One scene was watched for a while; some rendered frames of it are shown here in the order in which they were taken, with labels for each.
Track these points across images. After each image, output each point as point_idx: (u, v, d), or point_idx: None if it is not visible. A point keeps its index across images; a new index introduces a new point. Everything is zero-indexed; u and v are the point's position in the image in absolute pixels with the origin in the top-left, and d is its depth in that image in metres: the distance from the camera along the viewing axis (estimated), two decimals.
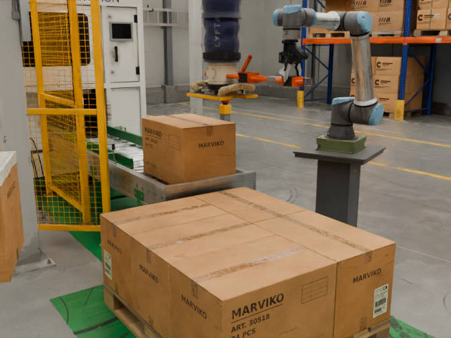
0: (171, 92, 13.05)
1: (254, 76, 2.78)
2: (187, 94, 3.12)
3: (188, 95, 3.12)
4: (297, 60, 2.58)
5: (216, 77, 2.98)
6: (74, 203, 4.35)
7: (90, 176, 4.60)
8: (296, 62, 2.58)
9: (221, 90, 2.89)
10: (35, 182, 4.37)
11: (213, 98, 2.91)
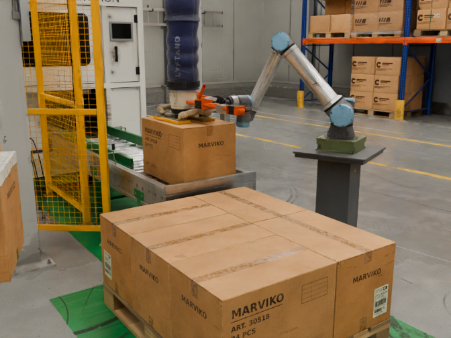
0: None
1: (207, 103, 3.18)
2: (154, 117, 3.54)
3: (154, 118, 3.53)
4: None
5: (177, 102, 3.39)
6: (74, 203, 4.35)
7: (90, 176, 4.60)
8: None
9: (179, 115, 3.30)
10: (35, 182, 4.37)
11: (173, 121, 3.32)
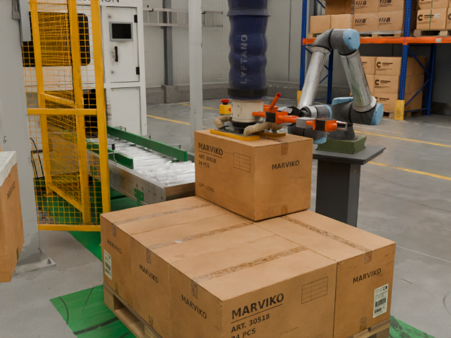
0: (171, 92, 13.05)
1: (283, 116, 2.60)
2: (210, 131, 2.96)
3: (211, 132, 2.96)
4: None
5: (241, 115, 2.82)
6: (74, 203, 4.35)
7: (90, 176, 4.60)
8: None
9: (247, 130, 2.72)
10: (35, 182, 4.37)
11: (239, 137, 2.75)
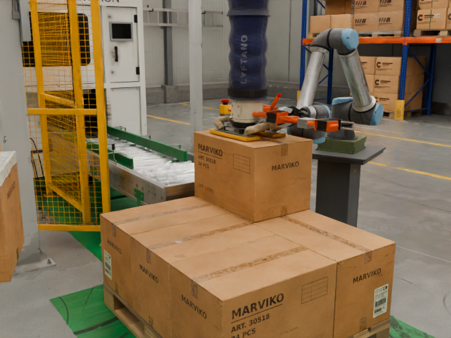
0: (171, 92, 13.05)
1: (284, 117, 2.61)
2: (210, 132, 2.96)
3: (211, 133, 2.96)
4: None
5: (241, 115, 2.82)
6: (74, 203, 4.35)
7: (90, 176, 4.60)
8: None
9: (247, 131, 2.73)
10: (35, 182, 4.37)
11: (239, 138, 2.75)
